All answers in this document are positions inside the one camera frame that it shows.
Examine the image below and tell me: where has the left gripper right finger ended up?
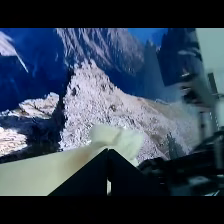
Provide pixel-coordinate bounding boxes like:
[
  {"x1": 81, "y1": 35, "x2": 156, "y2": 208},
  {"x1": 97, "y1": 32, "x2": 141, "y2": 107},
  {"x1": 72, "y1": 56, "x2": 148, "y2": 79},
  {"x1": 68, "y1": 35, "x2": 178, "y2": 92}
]
[{"x1": 108, "y1": 148, "x2": 168, "y2": 197}]

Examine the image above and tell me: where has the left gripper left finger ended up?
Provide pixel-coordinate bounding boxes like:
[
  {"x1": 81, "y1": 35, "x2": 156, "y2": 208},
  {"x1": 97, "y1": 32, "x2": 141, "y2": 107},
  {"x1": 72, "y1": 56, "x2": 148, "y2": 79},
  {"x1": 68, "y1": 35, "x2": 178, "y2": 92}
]
[{"x1": 48, "y1": 148, "x2": 109, "y2": 197}]

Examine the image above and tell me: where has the cream yellow T-shirt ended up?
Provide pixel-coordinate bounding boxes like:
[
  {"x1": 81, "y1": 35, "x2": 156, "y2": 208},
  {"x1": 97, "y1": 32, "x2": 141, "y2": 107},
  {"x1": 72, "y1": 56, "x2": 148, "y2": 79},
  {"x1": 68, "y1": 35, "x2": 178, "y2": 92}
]
[{"x1": 0, "y1": 123, "x2": 145, "y2": 197}]

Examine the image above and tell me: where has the silver frame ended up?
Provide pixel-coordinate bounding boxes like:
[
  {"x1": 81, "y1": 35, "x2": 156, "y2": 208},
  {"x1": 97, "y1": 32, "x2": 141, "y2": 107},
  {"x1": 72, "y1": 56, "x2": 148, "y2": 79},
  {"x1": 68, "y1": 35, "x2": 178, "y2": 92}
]
[{"x1": 179, "y1": 71, "x2": 224, "y2": 197}]

